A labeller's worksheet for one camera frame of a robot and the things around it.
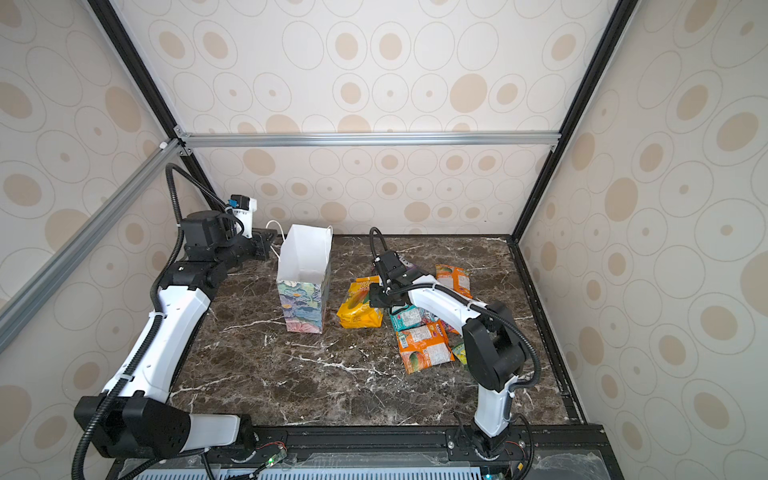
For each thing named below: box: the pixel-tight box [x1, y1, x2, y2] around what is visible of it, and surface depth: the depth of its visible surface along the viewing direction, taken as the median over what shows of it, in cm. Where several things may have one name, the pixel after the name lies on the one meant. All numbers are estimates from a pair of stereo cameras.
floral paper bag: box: [277, 224, 333, 334], surface depth 85 cm
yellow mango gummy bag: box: [337, 275, 383, 329], surface depth 92 cm
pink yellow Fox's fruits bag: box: [423, 310, 461, 337], surface depth 94 cm
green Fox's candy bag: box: [452, 342, 467, 365], surface depth 89 cm
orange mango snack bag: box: [396, 319, 456, 375], surface depth 89 cm
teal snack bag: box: [389, 304, 425, 332], surface depth 95 cm
